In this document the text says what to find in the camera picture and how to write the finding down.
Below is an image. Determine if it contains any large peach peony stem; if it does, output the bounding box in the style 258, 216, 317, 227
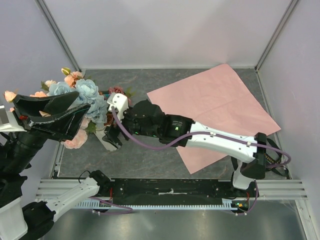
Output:
30, 67, 84, 98

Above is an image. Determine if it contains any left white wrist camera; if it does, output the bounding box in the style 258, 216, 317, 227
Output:
0, 104, 26, 133

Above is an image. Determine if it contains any purple pink wrapping paper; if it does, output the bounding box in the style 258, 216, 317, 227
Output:
146, 63, 282, 175

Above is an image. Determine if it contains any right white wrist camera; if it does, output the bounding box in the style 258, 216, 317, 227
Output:
107, 92, 129, 122

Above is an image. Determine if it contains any cream rose stem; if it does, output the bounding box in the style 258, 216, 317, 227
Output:
3, 80, 57, 103

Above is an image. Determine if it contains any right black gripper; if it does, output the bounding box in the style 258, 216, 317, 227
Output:
102, 105, 160, 150

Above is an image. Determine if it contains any blue hydrangea stem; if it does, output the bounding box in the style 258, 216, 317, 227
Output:
47, 79, 108, 125

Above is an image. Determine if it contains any small peach rose sprig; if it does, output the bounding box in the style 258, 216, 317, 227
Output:
62, 117, 90, 149

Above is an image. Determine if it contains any dusty pink rose stem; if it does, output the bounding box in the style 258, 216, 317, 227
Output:
107, 86, 136, 106

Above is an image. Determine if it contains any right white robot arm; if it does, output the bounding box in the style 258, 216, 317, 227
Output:
105, 94, 267, 197

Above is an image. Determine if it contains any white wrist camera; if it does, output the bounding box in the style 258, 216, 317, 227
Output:
107, 92, 129, 122
0, 104, 26, 133

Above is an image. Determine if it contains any white ribbed ceramic vase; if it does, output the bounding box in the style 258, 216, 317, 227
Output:
94, 126, 118, 152

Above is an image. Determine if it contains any light blue cable duct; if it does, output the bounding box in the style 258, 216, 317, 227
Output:
74, 198, 250, 211

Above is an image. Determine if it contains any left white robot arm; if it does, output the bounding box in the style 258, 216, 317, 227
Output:
0, 91, 110, 240

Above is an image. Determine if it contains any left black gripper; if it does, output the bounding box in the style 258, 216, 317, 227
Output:
3, 89, 95, 172

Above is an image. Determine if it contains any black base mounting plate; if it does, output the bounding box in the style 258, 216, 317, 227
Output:
98, 178, 258, 200

